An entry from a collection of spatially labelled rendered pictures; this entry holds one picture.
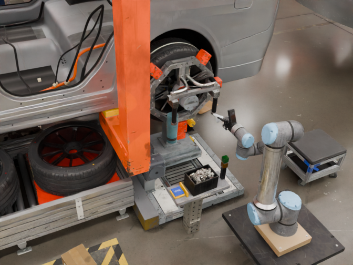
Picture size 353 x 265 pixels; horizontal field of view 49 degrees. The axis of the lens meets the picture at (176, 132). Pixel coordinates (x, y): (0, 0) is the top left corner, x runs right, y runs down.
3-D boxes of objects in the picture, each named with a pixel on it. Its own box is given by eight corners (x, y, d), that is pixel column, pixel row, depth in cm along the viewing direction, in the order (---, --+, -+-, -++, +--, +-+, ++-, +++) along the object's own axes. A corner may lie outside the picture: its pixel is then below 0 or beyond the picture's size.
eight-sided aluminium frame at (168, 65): (205, 110, 331) (211, 51, 298) (209, 114, 327) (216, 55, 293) (146, 125, 311) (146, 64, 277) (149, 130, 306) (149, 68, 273)
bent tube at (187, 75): (204, 73, 299) (205, 61, 293) (217, 85, 286) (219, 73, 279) (184, 78, 293) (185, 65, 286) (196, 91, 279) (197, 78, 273)
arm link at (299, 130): (310, 115, 218) (263, 140, 283) (290, 118, 216) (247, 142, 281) (315, 135, 216) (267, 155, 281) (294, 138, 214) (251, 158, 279)
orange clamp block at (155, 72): (159, 68, 286) (151, 61, 279) (163, 73, 280) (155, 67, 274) (153, 75, 287) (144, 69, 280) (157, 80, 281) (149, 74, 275)
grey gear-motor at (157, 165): (146, 159, 353) (146, 129, 331) (166, 190, 324) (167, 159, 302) (127, 164, 346) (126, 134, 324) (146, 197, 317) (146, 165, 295)
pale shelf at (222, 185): (217, 173, 294) (218, 170, 292) (229, 188, 282) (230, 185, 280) (166, 190, 278) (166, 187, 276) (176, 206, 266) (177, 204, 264)
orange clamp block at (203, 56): (200, 61, 300) (207, 51, 297) (205, 65, 294) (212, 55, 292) (194, 58, 295) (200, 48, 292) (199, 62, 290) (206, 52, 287)
